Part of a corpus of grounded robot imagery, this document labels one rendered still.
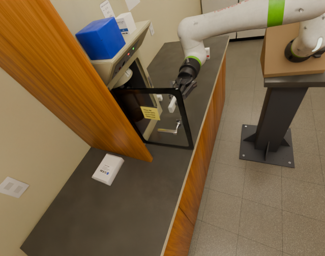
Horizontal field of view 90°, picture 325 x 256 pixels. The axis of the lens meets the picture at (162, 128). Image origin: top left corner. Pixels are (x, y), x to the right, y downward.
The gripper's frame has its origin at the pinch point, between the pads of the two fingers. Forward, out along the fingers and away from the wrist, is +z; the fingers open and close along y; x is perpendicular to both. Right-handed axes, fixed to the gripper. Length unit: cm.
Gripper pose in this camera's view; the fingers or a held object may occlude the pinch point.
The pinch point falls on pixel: (173, 103)
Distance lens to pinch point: 67.0
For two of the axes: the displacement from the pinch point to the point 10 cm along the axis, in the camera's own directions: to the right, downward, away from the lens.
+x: 2.7, 6.2, 7.4
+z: -3.7, 7.8, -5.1
